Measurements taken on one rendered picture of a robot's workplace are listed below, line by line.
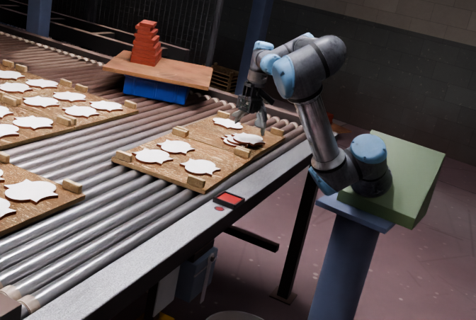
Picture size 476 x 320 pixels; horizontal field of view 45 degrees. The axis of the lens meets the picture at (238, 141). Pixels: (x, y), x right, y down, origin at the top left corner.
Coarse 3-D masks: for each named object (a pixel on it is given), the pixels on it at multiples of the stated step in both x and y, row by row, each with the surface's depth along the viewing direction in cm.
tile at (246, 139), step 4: (232, 136) 228; (236, 136) 227; (240, 136) 228; (244, 136) 229; (248, 136) 230; (252, 136) 231; (256, 136) 232; (236, 140) 222; (240, 140) 222; (244, 140) 223; (248, 140) 224; (252, 140) 226; (256, 140) 227; (260, 140) 228; (252, 144) 222
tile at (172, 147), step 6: (162, 144) 206; (168, 144) 207; (174, 144) 208; (180, 144) 209; (186, 144) 211; (162, 150) 202; (168, 150) 201; (174, 150) 202; (180, 150) 204; (186, 150) 205; (192, 150) 208
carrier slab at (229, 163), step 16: (144, 144) 205; (192, 144) 215; (112, 160) 187; (176, 160) 196; (208, 160) 203; (224, 160) 206; (240, 160) 209; (160, 176) 182; (176, 176) 182; (208, 176) 188; (224, 176) 191
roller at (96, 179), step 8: (240, 120) 268; (248, 120) 275; (112, 168) 182; (120, 168) 184; (128, 168) 187; (96, 176) 174; (104, 176) 176; (112, 176) 179; (88, 184) 169; (96, 184) 172
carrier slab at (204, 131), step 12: (204, 120) 249; (192, 132) 229; (204, 132) 232; (216, 132) 236; (228, 132) 239; (240, 132) 243; (252, 132) 246; (264, 132) 250; (216, 144) 221; (264, 144) 233; (276, 144) 241; (252, 156) 216
